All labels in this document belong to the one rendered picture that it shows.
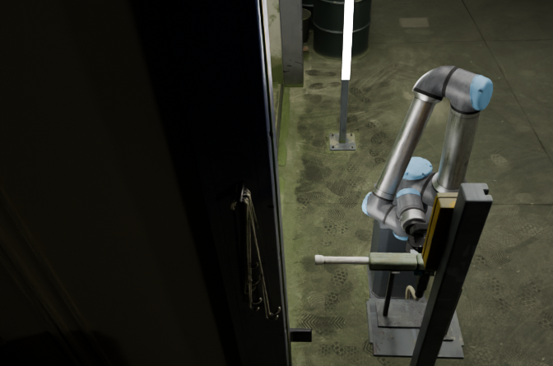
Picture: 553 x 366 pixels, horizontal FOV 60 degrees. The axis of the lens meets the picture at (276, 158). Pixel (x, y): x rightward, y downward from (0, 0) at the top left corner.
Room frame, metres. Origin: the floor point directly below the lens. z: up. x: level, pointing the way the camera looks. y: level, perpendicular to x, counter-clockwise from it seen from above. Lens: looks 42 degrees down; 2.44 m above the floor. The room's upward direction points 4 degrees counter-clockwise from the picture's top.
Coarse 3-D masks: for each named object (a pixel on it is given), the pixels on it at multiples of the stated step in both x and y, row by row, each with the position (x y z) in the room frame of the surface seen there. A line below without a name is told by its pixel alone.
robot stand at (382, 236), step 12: (384, 228) 1.47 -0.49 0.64; (372, 240) 1.70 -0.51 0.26; (384, 240) 1.49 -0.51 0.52; (396, 240) 1.47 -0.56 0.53; (396, 252) 1.47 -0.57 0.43; (372, 276) 1.56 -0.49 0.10; (384, 276) 1.48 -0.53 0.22; (396, 276) 1.47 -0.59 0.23; (408, 276) 1.46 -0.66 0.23; (372, 288) 1.52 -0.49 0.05; (384, 288) 1.48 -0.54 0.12; (396, 288) 1.47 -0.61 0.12
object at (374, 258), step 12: (372, 252) 0.96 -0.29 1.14; (384, 252) 0.96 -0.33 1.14; (360, 264) 0.93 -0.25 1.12; (372, 264) 0.92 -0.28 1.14; (384, 264) 0.91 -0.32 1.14; (396, 264) 0.91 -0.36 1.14; (408, 264) 0.91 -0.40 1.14; (420, 264) 0.90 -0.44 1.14; (420, 276) 0.91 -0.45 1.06; (420, 288) 0.91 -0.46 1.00
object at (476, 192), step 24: (480, 192) 0.73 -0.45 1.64; (456, 216) 0.74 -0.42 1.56; (480, 216) 0.71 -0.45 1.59; (456, 240) 0.71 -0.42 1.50; (456, 264) 0.71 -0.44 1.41; (432, 288) 0.76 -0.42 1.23; (456, 288) 0.71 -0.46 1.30; (432, 312) 0.71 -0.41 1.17; (432, 336) 0.71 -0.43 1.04; (432, 360) 0.71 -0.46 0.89
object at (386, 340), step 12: (372, 300) 1.00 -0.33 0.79; (396, 300) 0.99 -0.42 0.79; (408, 300) 0.98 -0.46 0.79; (420, 300) 0.98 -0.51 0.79; (372, 312) 0.95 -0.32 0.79; (372, 324) 0.90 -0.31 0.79; (384, 336) 0.85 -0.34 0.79; (396, 336) 0.84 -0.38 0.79; (408, 336) 0.84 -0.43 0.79; (456, 336) 0.83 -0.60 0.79; (384, 348) 0.80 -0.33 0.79; (396, 348) 0.80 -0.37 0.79; (408, 348) 0.80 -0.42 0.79; (444, 348) 0.79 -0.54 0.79; (456, 348) 0.79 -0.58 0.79
